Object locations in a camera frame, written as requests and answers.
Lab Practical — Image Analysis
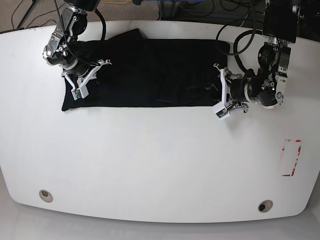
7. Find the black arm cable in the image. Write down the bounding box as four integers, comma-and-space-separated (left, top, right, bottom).
215, 0, 258, 76
53, 0, 107, 66

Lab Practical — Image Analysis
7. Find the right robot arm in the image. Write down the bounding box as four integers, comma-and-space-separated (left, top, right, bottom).
42, 0, 111, 92

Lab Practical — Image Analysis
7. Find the table cable grommet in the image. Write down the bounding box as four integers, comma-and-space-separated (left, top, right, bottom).
39, 190, 53, 203
258, 200, 273, 213

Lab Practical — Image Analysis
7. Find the yellow floor cable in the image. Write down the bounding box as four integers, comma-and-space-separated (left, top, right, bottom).
99, 1, 130, 6

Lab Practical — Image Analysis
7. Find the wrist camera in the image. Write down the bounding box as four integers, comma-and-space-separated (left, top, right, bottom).
71, 86, 89, 101
212, 102, 231, 121

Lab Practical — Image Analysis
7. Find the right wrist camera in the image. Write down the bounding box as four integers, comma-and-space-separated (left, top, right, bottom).
71, 86, 89, 101

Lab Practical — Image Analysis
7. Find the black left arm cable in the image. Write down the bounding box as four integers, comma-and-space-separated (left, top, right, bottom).
215, 0, 258, 76

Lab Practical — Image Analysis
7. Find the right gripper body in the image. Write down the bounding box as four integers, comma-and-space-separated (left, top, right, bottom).
62, 59, 112, 92

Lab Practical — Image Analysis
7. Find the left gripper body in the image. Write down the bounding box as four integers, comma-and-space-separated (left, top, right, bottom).
213, 63, 249, 113

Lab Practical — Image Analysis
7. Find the black tripod stand leg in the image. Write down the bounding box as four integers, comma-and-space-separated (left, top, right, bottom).
16, 0, 37, 29

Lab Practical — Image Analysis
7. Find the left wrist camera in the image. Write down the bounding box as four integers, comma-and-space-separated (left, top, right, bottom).
212, 102, 231, 121

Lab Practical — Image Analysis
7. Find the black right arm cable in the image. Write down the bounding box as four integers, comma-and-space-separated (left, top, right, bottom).
53, 0, 107, 66

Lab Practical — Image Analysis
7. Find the red tape rectangle marking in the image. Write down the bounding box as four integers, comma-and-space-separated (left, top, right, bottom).
279, 139, 302, 177

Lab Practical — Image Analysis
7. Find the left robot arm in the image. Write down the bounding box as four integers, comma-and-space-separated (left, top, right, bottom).
213, 0, 301, 120

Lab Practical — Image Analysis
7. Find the left table cable grommet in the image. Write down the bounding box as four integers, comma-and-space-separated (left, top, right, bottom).
39, 190, 53, 203

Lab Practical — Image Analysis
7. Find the right table cable grommet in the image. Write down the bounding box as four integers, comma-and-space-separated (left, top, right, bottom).
258, 200, 273, 213

